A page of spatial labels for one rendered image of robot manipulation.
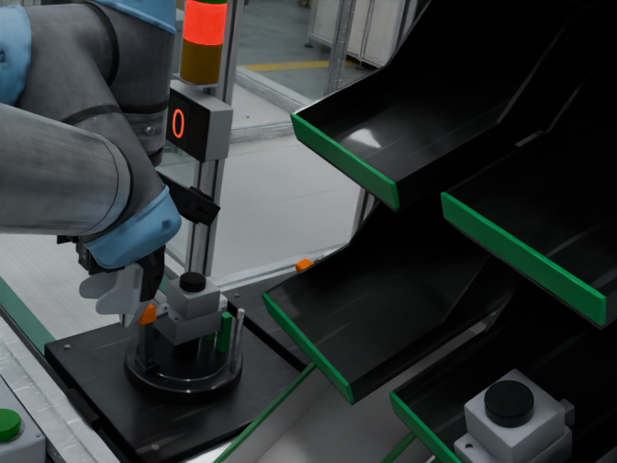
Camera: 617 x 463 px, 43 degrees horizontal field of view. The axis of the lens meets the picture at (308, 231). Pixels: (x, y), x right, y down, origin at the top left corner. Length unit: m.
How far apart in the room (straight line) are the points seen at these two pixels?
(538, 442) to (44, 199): 0.33
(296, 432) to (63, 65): 0.39
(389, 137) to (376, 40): 5.73
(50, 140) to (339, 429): 0.40
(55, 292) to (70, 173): 0.72
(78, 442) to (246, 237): 0.72
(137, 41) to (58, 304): 0.56
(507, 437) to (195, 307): 0.47
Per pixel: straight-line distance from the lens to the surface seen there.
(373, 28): 6.33
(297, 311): 0.67
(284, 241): 1.52
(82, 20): 0.67
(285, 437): 0.77
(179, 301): 0.89
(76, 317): 1.14
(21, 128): 0.45
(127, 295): 0.82
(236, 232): 1.52
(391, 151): 0.56
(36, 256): 1.28
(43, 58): 0.63
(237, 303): 1.09
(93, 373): 0.95
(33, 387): 0.96
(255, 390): 0.94
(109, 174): 0.54
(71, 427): 0.89
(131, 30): 0.69
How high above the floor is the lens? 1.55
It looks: 26 degrees down
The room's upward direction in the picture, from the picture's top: 10 degrees clockwise
